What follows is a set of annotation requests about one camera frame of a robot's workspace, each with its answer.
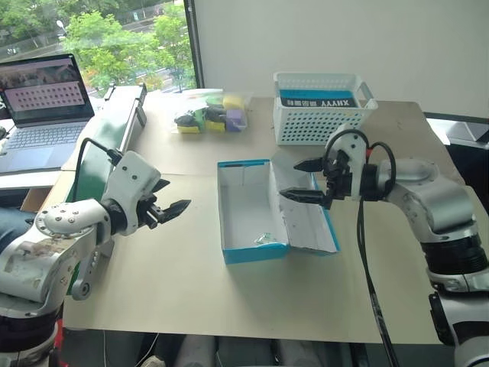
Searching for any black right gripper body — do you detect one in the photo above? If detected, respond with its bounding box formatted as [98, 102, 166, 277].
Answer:
[322, 150, 355, 202]

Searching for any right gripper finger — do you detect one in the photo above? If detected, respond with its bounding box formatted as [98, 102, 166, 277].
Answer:
[293, 158, 326, 174]
[278, 187, 333, 210]

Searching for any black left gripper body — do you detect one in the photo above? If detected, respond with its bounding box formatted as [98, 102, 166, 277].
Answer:
[136, 193, 169, 230]

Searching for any blue cardboard box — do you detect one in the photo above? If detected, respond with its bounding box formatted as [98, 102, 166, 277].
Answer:
[216, 151, 342, 265]

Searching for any green conveyor belt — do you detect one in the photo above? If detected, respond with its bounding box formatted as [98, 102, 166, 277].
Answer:
[63, 83, 148, 206]

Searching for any white perforated plastic basket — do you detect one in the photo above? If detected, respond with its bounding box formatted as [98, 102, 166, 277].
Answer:
[273, 71, 379, 147]

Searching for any yellow sponge with black toy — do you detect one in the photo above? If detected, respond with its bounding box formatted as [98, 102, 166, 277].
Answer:
[174, 113, 202, 135]

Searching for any blue and black printed carton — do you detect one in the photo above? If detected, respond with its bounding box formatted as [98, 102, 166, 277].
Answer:
[277, 89, 360, 110]

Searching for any purple foam block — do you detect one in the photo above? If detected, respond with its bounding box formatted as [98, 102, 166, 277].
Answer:
[225, 109, 248, 133]

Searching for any clear plastic bag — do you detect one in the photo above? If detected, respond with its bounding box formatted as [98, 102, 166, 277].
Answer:
[170, 89, 255, 135]

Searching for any plain yellow sponge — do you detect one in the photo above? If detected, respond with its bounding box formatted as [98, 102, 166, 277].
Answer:
[222, 94, 245, 111]

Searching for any grey open laptop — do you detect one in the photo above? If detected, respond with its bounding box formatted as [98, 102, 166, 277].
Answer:
[0, 53, 96, 174]

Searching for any black side table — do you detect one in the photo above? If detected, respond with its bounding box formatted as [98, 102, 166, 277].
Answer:
[422, 110, 489, 200]

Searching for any white side desk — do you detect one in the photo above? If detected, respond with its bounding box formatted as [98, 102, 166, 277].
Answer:
[0, 167, 62, 190]

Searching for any grey flat device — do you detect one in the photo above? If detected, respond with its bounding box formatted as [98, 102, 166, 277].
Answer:
[445, 121, 489, 145]

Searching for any person's leg in jeans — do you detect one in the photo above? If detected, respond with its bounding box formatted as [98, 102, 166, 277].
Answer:
[0, 207, 37, 253]

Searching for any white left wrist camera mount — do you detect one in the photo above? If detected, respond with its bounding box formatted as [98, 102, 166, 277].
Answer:
[102, 151, 162, 236]

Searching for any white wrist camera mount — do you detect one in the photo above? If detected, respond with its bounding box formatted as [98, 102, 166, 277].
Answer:
[102, 151, 162, 236]
[323, 122, 371, 200]

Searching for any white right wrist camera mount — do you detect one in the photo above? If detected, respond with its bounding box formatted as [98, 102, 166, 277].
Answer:
[323, 122, 371, 200]

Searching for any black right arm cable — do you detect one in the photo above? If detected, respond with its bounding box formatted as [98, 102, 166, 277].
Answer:
[324, 128, 402, 367]

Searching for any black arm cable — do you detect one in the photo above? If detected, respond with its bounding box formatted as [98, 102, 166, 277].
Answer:
[324, 128, 402, 367]
[72, 137, 123, 203]

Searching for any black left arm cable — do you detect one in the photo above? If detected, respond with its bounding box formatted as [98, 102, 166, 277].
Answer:
[72, 137, 123, 203]

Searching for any thin white cable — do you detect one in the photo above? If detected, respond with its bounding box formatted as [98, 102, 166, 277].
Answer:
[144, 331, 161, 360]

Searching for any black window frame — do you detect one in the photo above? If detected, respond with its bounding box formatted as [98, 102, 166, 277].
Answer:
[183, 0, 206, 89]

